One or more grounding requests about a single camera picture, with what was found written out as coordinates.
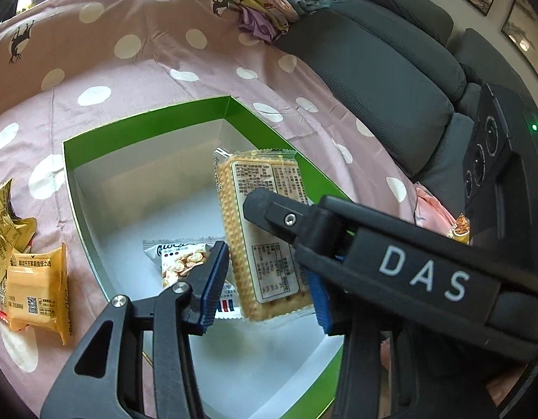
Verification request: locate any pink snack packet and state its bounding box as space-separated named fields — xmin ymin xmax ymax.
xmin=414 ymin=183 xmax=471 ymax=245

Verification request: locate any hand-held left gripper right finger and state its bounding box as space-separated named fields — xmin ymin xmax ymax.
xmin=306 ymin=268 xmax=501 ymax=419

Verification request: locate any clear cracker packet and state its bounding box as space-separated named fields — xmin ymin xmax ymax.
xmin=213 ymin=147 xmax=315 ymax=323

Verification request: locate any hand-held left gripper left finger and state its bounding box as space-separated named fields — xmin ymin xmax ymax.
xmin=40 ymin=241 xmax=230 ymax=419

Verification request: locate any yellow snack packet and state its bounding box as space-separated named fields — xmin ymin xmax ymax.
xmin=6 ymin=242 xmax=73 ymax=346

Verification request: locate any green cardboard box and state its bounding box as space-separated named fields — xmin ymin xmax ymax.
xmin=62 ymin=95 xmax=359 ymax=419

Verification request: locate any grey sofa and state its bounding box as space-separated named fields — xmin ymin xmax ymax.
xmin=273 ymin=0 xmax=538 ymax=193

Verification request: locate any pile of folded clothes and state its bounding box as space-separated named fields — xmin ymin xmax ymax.
xmin=203 ymin=0 xmax=331 ymax=44

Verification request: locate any pink polka-dot blanket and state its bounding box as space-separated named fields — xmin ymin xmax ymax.
xmin=0 ymin=0 xmax=427 ymax=419

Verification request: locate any crumpled gold snack packet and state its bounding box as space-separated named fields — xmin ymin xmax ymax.
xmin=0 ymin=178 xmax=38 ymax=297

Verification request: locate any small white snack packet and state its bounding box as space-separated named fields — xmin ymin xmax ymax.
xmin=142 ymin=238 xmax=244 ymax=320

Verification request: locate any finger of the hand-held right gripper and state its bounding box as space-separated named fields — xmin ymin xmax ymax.
xmin=243 ymin=190 xmax=538 ymax=365

